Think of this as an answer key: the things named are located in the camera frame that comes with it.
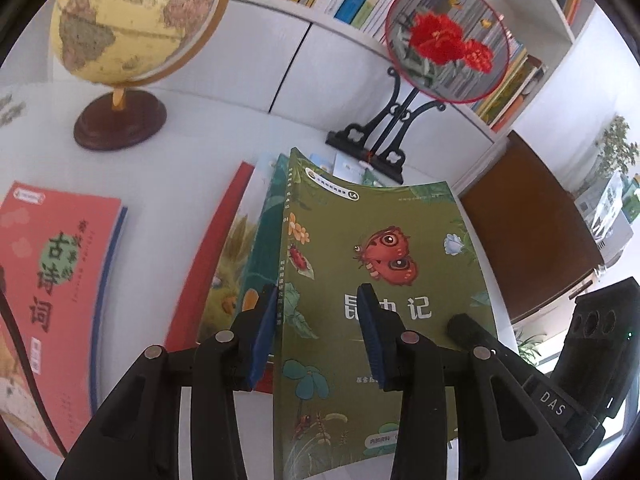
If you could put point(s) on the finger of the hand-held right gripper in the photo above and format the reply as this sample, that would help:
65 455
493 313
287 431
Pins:
465 327

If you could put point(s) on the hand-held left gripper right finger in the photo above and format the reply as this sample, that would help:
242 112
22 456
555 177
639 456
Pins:
372 340

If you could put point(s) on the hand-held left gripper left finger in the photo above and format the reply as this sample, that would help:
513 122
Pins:
262 330

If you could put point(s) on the red book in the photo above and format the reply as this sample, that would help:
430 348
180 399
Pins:
207 265

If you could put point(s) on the olive green butterfly book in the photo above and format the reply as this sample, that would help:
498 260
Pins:
350 220

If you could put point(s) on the light blue poetry book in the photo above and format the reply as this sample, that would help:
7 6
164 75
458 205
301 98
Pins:
321 162

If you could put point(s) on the salmon pink book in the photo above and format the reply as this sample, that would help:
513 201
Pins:
60 270

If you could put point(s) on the green plant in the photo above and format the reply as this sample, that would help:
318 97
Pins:
530 345
617 140

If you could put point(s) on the brown wooden panel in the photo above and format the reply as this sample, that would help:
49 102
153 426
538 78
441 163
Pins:
530 230

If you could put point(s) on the white box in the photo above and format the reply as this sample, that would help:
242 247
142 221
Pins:
607 210

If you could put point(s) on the white bookshelf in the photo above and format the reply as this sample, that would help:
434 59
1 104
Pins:
280 50

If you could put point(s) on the round embroidered flower fan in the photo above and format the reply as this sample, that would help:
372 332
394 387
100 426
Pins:
440 40

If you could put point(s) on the yellow globe on wooden base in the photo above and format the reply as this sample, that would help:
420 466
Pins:
125 10

